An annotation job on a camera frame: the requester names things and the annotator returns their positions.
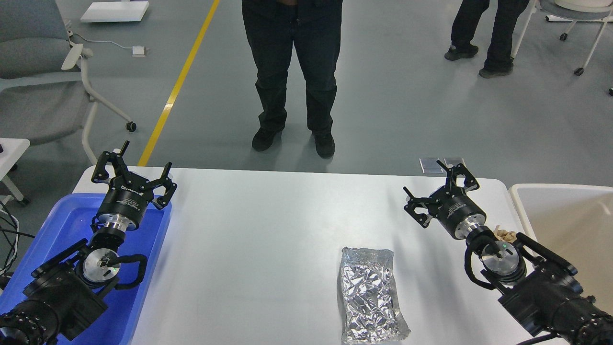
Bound white plastic bin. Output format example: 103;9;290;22
509;184;613;313

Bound left metal floor plate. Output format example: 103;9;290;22
420;157;445;174

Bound right metal floor plate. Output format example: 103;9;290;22
443;157;465;168

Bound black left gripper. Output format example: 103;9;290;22
91;140;178;231

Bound white power adapter with cable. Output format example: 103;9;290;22
68;30;148;57

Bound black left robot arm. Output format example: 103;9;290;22
1;140;177;345

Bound white side table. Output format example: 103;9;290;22
0;138;30;206

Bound grey office chair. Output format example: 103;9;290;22
0;0;136;163

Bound blue plastic tray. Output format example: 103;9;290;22
0;194;172;345

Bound white chair on casters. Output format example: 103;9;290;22
511;0;613;76

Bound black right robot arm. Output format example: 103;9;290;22
404;161;613;345

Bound person in black trousers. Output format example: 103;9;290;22
241;0;343;159

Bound black cables at left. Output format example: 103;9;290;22
0;200;36;278

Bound crumpled brown paper ball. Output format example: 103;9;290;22
493;226;517;244

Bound metal floor plate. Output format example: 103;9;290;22
420;157;445;174
443;157;465;168

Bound silver foil bag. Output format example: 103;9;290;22
339;247;411;345

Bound white flat base plate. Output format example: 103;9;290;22
79;0;149;23

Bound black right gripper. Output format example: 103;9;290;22
403;160;487;240

